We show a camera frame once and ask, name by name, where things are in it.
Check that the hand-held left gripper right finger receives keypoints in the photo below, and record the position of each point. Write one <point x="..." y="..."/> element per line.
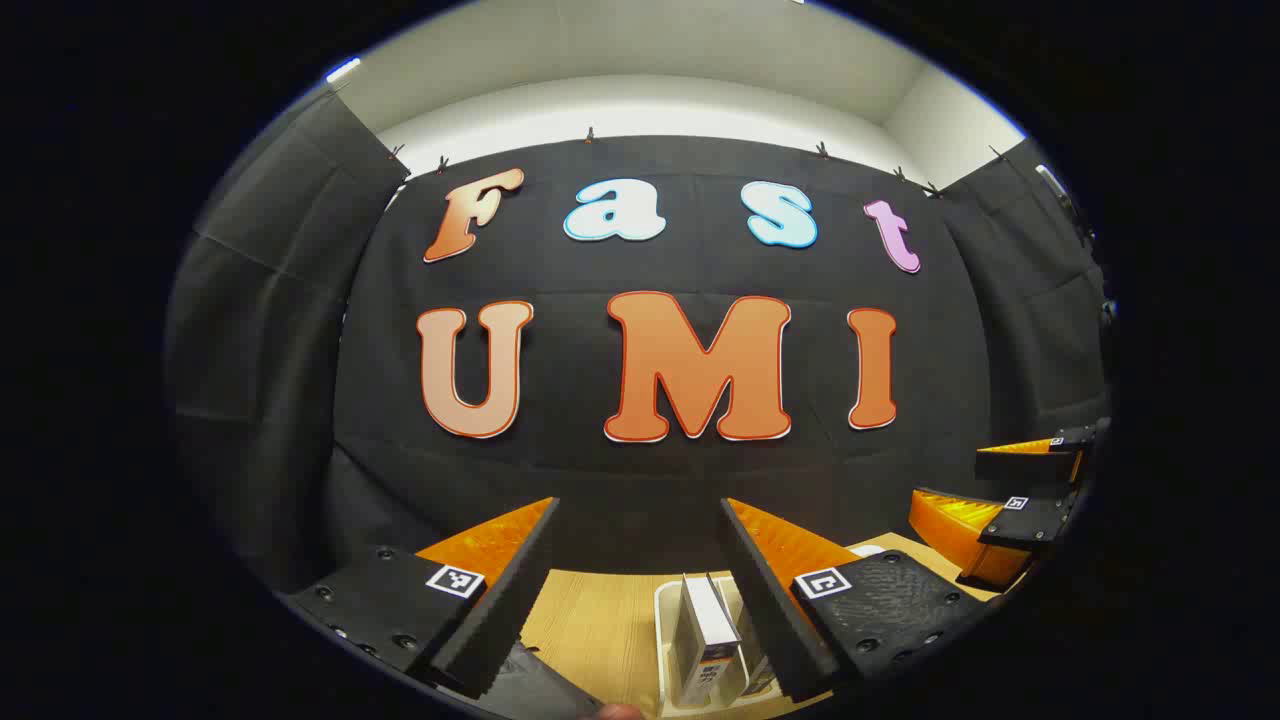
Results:
<point x="770" y="610"/>

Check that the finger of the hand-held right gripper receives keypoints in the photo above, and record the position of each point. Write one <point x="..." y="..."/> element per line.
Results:
<point x="1020" y="465"/>
<point x="950" y="525"/>

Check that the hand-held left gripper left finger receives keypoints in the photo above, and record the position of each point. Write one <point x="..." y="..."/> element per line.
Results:
<point x="500" y="610"/>

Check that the night city cover book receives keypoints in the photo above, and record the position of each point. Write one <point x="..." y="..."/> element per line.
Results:
<point x="748" y="640"/>

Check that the portrait cover book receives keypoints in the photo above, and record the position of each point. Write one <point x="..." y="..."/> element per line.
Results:
<point x="705" y="620"/>

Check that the grey schoolbag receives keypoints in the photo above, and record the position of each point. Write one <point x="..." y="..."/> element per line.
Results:
<point x="535" y="690"/>

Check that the white plastic bookshelf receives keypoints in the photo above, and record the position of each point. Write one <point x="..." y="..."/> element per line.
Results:
<point x="662" y="640"/>

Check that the metal stand pole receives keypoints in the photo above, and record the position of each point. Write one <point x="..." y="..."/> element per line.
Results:
<point x="1058" y="190"/>

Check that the ceiling light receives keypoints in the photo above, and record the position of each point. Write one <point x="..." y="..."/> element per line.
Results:
<point x="343" y="69"/>

